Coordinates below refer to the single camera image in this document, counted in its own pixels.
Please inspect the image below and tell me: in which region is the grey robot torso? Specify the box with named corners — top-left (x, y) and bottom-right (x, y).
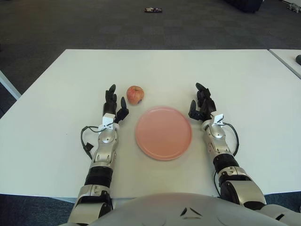
top-left (87, 192), bottom-right (283, 226)

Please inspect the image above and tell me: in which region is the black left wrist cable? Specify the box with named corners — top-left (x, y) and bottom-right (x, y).
top-left (80, 125), bottom-right (105, 161)

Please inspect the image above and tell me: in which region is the large black floor object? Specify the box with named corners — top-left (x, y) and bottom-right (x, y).
top-left (229, 0), bottom-right (263, 14)

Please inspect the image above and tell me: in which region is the pink round plate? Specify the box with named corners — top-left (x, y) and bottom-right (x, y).
top-left (135, 106), bottom-right (193, 161)

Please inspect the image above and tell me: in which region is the white side table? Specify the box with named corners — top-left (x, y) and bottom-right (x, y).
top-left (269, 48), bottom-right (301, 80)
top-left (0, 69), bottom-right (22, 101)

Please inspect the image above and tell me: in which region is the small grey floor object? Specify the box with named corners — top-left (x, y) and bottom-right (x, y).
top-left (285, 3), bottom-right (301, 12)

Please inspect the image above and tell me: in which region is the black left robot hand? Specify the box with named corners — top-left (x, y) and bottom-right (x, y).
top-left (102, 83), bottom-right (130, 124)

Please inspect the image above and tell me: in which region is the red yellow apple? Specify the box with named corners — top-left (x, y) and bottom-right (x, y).
top-left (127, 85), bottom-right (145, 105)

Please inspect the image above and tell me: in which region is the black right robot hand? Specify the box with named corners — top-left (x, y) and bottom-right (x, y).
top-left (188, 82), bottom-right (217, 122)

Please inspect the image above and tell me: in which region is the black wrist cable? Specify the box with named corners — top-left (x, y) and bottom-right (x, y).
top-left (220, 121), bottom-right (240, 156)
top-left (80, 125), bottom-right (105, 161)

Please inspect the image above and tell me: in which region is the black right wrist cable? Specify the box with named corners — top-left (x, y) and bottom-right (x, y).
top-left (220, 121), bottom-right (240, 156)

